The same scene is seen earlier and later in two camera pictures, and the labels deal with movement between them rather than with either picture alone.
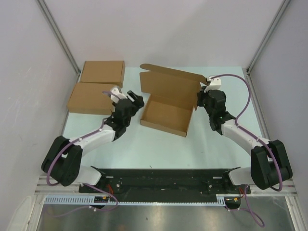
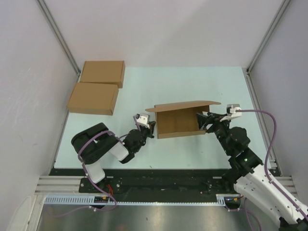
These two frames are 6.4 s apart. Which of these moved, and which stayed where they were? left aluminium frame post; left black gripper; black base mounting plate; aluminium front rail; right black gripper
Moved: left black gripper; right black gripper
Stayed: black base mounting plate; left aluminium frame post; aluminium front rail
